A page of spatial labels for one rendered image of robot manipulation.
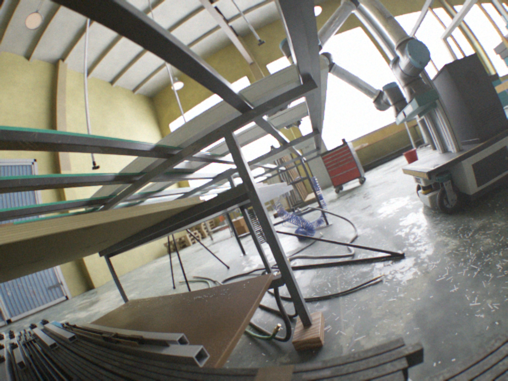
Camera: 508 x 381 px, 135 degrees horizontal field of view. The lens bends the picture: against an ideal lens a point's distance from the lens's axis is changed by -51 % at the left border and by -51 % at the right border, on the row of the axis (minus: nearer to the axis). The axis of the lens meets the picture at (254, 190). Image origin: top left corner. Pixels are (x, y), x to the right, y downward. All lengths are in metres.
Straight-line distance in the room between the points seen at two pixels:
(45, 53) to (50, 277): 7.74
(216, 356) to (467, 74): 1.75
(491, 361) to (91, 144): 0.77
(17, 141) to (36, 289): 5.96
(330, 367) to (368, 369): 0.05
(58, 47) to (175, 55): 9.53
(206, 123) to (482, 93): 1.61
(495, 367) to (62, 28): 9.59
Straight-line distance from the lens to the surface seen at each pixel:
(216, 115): 0.81
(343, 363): 0.28
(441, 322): 0.76
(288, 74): 0.79
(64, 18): 9.14
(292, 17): 0.45
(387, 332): 0.77
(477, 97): 1.62
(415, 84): 1.40
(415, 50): 1.27
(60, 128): 7.93
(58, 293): 6.51
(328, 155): 4.87
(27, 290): 6.37
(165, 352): 0.49
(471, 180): 1.43
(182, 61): 0.42
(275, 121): 1.17
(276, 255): 0.71
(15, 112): 8.30
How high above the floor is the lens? 0.54
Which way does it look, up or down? 3 degrees up
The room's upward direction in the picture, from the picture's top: 23 degrees counter-clockwise
